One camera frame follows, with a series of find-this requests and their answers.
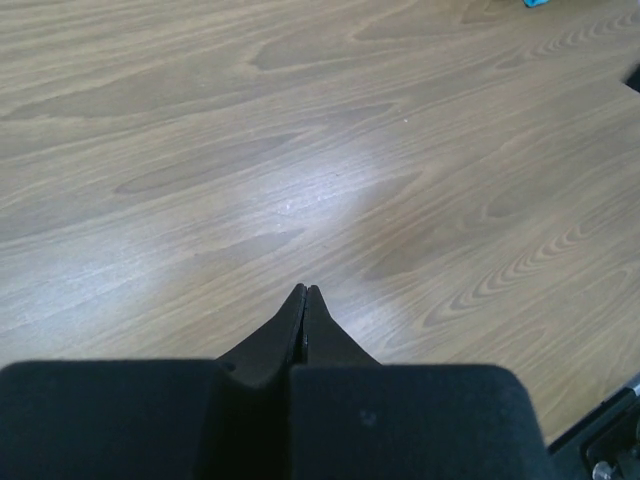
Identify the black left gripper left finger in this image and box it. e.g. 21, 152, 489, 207
1, 286, 306, 479

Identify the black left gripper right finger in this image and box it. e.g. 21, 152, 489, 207
289, 286, 555, 479

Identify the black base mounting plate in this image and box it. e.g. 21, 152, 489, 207
548, 386, 639, 480

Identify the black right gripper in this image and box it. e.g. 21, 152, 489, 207
621, 63, 640, 93

